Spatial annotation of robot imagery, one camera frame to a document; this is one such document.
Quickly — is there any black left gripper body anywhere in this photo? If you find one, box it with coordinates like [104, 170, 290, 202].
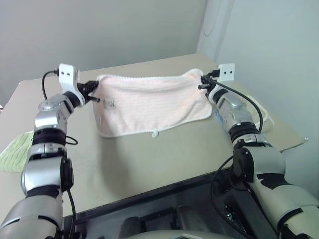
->
[76, 81, 91, 100]

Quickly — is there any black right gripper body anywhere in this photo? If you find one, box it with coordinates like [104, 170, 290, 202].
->
[202, 75, 218, 94]

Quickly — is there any pink towel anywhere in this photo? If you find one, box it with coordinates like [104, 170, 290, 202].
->
[95, 69, 212, 139]

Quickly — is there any beige towel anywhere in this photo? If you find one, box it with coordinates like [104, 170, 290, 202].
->
[245, 96, 275, 134]

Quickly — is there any green ribbed towel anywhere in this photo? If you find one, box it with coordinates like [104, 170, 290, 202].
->
[0, 131, 34, 174]

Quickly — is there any grey robot torso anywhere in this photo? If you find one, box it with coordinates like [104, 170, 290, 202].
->
[138, 229, 225, 239]

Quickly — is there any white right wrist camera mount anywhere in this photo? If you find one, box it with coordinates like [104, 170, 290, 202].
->
[207, 63, 236, 103]

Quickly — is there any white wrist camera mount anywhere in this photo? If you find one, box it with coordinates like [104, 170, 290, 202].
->
[58, 63, 87, 107]
[207, 63, 236, 103]

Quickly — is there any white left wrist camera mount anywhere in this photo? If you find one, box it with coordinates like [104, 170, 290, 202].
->
[58, 63, 87, 107]

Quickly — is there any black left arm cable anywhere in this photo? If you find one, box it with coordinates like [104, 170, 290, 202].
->
[41, 70, 79, 239]

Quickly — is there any black table frame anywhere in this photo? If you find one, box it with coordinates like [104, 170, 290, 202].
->
[63, 169, 275, 239]

